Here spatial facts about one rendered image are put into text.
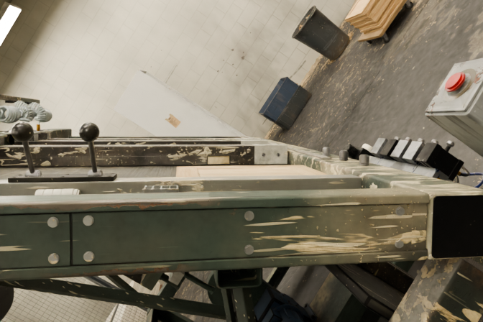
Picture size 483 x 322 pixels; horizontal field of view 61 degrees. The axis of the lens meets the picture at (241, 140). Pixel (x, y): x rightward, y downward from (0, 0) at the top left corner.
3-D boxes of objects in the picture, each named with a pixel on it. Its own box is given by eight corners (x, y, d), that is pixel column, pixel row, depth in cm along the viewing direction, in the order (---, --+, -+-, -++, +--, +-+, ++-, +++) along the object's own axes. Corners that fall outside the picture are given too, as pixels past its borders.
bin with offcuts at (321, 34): (359, 31, 529) (318, 1, 519) (336, 64, 533) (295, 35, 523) (345, 34, 580) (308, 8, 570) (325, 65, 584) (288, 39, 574)
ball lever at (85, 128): (103, 185, 83) (96, 129, 76) (84, 185, 82) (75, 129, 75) (106, 173, 86) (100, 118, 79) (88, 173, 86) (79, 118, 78)
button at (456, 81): (475, 76, 70) (466, 69, 69) (463, 95, 69) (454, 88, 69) (459, 78, 73) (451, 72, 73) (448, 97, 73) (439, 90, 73)
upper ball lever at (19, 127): (42, 185, 81) (28, 128, 74) (21, 186, 81) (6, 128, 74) (47, 174, 84) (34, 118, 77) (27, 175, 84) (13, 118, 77)
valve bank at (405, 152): (519, 176, 96) (442, 121, 92) (487, 227, 95) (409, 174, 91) (404, 157, 145) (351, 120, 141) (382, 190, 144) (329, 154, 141)
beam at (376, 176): (497, 258, 67) (499, 192, 67) (430, 261, 65) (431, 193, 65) (255, 152, 285) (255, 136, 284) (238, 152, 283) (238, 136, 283)
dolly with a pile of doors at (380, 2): (420, -2, 395) (388, -27, 389) (389, 44, 400) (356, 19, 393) (392, 8, 456) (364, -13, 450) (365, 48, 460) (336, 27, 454)
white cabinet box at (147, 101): (277, 159, 521) (138, 69, 490) (251, 196, 526) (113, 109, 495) (269, 151, 581) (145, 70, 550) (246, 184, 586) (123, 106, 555)
